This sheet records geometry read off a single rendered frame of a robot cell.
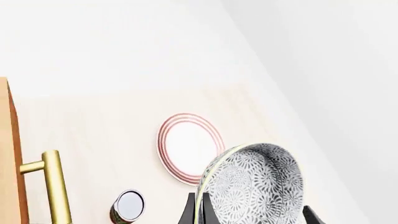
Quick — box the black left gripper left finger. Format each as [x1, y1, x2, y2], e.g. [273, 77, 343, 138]
[178, 192, 222, 224]

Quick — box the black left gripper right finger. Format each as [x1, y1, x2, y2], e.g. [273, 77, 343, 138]
[300, 205, 325, 224]

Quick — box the wooden cabinet drawer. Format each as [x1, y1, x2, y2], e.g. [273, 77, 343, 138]
[0, 77, 30, 224]

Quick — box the white plate with red rings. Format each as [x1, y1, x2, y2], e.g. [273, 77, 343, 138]
[156, 113, 226, 187]

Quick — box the tin with silver lid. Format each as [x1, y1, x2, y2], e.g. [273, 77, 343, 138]
[109, 189, 146, 224]

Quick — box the brass drawer handle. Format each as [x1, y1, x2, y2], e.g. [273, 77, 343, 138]
[19, 149, 73, 224]

